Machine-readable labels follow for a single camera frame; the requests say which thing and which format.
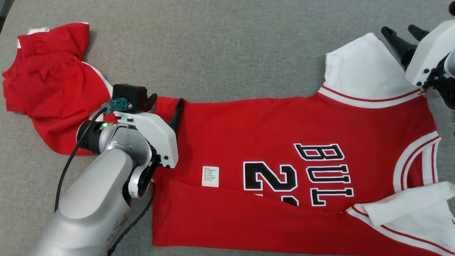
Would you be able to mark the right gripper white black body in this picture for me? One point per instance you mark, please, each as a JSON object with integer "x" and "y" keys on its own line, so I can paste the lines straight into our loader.
{"x": 432, "y": 49}

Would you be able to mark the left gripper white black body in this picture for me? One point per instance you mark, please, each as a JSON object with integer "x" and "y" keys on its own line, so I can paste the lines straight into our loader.
{"x": 160, "y": 135}

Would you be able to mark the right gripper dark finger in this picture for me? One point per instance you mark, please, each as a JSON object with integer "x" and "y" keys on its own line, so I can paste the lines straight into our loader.
{"x": 418, "y": 32}
{"x": 400, "y": 46}

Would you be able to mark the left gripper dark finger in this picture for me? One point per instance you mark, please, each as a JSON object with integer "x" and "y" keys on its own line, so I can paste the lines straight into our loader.
{"x": 177, "y": 117}
{"x": 151, "y": 103}

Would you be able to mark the red basketball jersey white sleeves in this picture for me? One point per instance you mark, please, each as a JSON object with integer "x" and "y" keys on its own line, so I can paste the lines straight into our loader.
{"x": 249, "y": 131}

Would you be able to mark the red shorts white stripe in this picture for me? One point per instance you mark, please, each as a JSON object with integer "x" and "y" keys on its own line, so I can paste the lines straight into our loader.
{"x": 53, "y": 89}

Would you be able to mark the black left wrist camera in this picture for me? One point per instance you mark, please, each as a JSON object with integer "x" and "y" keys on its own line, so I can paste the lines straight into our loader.
{"x": 129, "y": 93}

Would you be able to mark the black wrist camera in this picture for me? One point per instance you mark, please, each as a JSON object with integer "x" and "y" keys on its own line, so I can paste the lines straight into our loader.
{"x": 129, "y": 93}
{"x": 452, "y": 7}

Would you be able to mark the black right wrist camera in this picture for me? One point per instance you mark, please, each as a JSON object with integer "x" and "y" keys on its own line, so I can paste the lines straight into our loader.
{"x": 452, "y": 7}

